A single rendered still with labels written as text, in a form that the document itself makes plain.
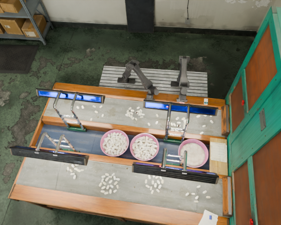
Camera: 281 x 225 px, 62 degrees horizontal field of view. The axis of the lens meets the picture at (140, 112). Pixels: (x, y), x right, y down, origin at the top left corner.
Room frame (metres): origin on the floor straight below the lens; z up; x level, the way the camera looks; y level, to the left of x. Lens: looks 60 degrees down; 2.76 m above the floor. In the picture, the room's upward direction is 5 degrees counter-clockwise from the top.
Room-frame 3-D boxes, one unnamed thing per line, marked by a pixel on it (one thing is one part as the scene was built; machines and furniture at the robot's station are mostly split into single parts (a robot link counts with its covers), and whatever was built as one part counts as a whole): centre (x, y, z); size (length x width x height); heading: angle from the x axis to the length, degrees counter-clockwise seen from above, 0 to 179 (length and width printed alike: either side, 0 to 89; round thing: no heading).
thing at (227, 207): (0.28, -0.62, 0.83); 0.30 x 0.06 x 0.07; 167
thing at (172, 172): (0.44, -0.21, 1.08); 0.62 x 0.08 x 0.07; 77
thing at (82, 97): (1.21, 0.61, 1.08); 0.62 x 0.08 x 0.07; 77
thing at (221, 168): (0.62, -0.65, 0.77); 0.33 x 0.15 x 0.01; 167
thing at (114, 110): (1.14, 0.08, 0.73); 1.81 x 0.30 x 0.02; 77
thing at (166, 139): (0.91, -0.31, 0.90); 0.20 x 0.19 x 0.45; 77
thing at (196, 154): (0.67, -0.44, 0.71); 0.22 x 0.22 x 0.06
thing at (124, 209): (0.28, 0.28, 0.67); 1.81 x 0.12 x 0.19; 77
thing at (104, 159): (0.65, 0.19, 0.71); 1.81 x 0.05 x 0.11; 77
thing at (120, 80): (1.61, 0.13, 0.71); 0.20 x 0.07 x 0.08; 78
